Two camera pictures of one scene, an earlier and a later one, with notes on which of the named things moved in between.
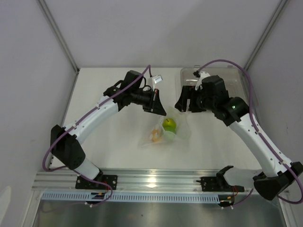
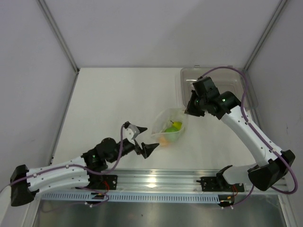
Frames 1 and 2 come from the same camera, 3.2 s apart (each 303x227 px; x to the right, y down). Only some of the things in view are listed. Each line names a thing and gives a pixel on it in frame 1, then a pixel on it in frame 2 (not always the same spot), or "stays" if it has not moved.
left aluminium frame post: x=59 y=35 stays
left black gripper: x=156 y=107 to x=147 y=149
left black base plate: x=82 y=183 stays
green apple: x=169 y=124 to x=177 y=124
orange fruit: x=155 y=135 to x=163 y=141
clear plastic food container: x=235 y=81 stays
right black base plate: x=218 y=183 stays
